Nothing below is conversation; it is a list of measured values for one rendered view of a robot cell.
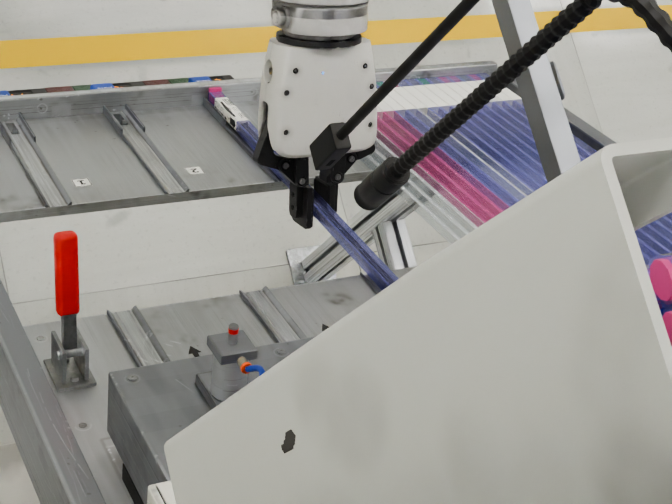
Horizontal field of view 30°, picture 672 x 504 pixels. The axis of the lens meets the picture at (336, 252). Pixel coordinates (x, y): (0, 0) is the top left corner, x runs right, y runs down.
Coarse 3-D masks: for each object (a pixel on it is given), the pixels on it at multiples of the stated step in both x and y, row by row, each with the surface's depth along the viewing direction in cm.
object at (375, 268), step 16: (208, 96) 134; (224, 96) 133; (240, 128) 127; (256, 128) 126; (256, 144) 124; (320, 208) 113; (336, 224) 110; (336, 240) 110; (352, 240) 108; (352, 256) 108; (368, 256) 106; (368, 272) 105; (384, 272) 104; (384, 288) 103
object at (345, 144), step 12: (324, 132) 96; (336, 132) 95; (312, 144) 98; (324, 144) 96; (336, 144) 94; (348, 144) 95; (312, 156) 98; (324, 156) 96; (336, 156) 96; (324, 168) 98
